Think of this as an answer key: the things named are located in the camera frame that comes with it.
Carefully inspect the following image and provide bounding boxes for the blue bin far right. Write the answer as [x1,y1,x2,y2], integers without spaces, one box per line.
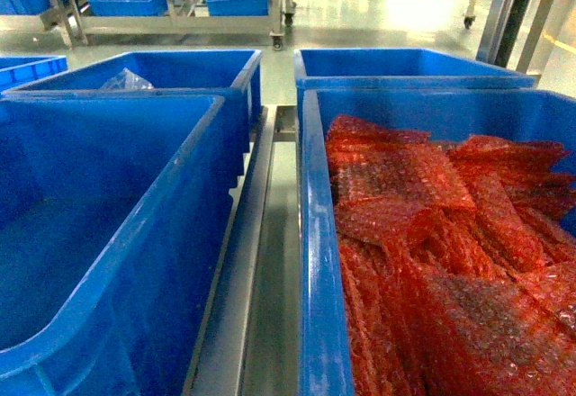
[294,48,536,107]

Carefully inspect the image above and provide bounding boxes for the blue bin far left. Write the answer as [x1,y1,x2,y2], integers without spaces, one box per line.
[4,49,263,152]

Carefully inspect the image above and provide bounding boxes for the steel shelf rack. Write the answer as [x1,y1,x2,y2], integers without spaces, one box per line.
[182,105,299,395]

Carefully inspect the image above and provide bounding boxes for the empty blue bin near left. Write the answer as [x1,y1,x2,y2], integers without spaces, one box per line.
[1,96,243,395]

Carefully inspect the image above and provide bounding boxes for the blue bin with bubble wrap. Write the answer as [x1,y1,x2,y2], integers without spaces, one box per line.
[297,89,575,395]

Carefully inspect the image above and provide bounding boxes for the clear plastic bag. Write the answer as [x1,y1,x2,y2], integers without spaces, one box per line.
[101,67,154,91]

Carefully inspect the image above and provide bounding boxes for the red bubble wrap bags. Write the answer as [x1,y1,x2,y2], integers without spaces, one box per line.
[325,115,575,395]

